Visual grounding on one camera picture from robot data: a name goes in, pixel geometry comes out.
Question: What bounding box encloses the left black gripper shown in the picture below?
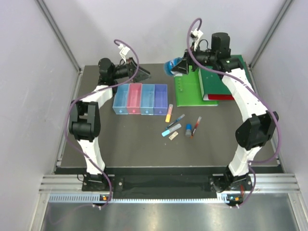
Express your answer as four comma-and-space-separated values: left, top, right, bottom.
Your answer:
111, 57, 152, 83

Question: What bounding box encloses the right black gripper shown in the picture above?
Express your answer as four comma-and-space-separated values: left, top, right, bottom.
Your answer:
171, 43, 216, 76

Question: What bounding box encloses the blue slime jar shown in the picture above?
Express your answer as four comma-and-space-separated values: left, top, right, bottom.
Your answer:
164, 57, 179, 76

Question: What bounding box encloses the light green folder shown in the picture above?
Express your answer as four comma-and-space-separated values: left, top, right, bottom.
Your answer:
174, 66, 218, 107

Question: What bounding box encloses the pink drawer box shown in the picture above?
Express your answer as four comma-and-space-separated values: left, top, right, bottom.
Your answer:
127, 83, 142, 114

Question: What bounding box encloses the dark green binder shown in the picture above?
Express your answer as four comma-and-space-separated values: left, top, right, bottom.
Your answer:
198, 54, 253, 101

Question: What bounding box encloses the purple drawer box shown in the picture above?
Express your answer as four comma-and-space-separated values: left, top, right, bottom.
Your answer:
154, 84, 168, 116

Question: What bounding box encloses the red folder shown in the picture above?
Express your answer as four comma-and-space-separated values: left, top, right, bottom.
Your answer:
207, 94, 234, 101

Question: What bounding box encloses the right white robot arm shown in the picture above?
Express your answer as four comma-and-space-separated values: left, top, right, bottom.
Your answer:
171, 29, 279, 192

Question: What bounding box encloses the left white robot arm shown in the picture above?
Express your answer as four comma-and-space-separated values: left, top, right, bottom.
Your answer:
68, 57, 151, 192

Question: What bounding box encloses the orange highlighter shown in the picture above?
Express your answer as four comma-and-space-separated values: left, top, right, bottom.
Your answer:
165, 104, 173, 123

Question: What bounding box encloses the dark blue pen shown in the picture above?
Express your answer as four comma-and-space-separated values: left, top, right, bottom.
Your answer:
166, 114, 185, 130

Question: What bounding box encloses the red pen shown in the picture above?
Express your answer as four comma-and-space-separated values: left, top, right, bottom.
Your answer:
191, 116, 202, 138

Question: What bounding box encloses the grey blue glue stick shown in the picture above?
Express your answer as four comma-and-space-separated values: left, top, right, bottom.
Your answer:
185, 124, 192, 137

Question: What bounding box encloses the light blue highlighter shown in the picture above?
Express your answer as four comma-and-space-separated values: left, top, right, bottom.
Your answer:
161, 124, 181, 137

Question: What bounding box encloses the beige eraser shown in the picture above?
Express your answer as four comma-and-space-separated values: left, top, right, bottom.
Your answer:
169, 131, 178, 141

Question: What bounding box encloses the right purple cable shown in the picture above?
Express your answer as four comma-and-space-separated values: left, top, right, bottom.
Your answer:
187, 17, 282, 209

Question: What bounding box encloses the purple cable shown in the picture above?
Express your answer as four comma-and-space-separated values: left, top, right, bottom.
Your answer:
187, 17, 282, 209
48, 38, 140, 224

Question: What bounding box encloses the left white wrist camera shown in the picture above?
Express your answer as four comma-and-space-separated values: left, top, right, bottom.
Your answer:
118, 44, 130, 63

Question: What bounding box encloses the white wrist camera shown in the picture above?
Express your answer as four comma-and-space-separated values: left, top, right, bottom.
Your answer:
118, 44, 130, 63
190, 28, 203, 50

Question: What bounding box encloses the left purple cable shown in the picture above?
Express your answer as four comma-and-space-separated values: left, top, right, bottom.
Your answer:
48, 38, 140, 224

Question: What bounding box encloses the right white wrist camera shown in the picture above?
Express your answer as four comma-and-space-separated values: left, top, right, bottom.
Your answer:
190, 28, 203, 50

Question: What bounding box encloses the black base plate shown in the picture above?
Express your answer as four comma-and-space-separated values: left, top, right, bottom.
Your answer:
81, 173, 253, 193

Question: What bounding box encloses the grey slotted cable duct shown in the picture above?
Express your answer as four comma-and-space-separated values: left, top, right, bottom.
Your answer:
49, 193, 240, 204

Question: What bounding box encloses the aluminium front rail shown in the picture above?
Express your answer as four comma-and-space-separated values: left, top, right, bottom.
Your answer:
39, 173, 300, 193

